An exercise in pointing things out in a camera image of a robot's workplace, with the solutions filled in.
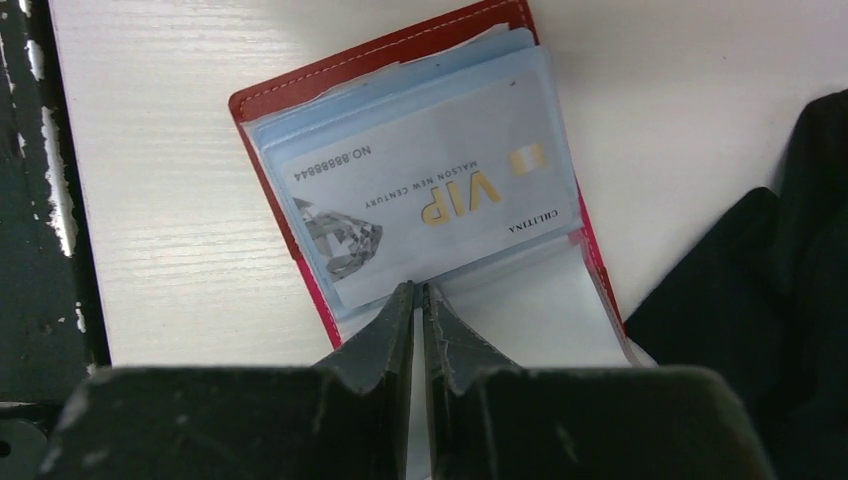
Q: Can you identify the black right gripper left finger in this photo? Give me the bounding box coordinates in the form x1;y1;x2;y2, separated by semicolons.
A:
37;282;414;479

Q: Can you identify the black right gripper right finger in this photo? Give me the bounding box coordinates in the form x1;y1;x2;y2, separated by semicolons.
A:
423;284;775;479

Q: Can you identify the silver VIP credit card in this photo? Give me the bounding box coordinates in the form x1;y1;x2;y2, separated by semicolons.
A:
278;68;579;307

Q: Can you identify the black shirt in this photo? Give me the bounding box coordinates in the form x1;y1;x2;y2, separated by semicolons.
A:
625;92;847;479

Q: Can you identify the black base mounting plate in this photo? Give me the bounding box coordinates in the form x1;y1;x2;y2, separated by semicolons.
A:
1;1;110;479

